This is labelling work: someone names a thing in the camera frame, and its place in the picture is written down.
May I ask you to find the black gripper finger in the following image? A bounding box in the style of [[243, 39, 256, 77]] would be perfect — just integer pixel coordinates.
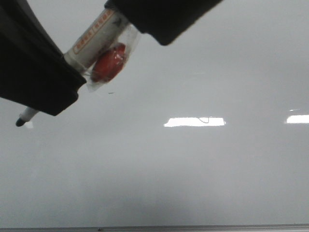
[[104, 0, 221, 46], [0, 0, 86, 116]]

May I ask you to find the white whiteboard marker pen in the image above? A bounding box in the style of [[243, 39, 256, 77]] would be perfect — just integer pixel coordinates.
[[15, 9, 128, 127]]

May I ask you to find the white whiteboard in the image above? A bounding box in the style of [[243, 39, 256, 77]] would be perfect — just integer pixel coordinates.
[[0, 0, 309, 227]]

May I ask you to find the red round magnet in tape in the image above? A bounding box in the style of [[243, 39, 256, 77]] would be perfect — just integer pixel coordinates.
[[84, 24, 140, 92]]

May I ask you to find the aluminium whiteboard frame edge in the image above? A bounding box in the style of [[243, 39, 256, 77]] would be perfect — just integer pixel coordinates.
[[0, 224, 309, 232]]

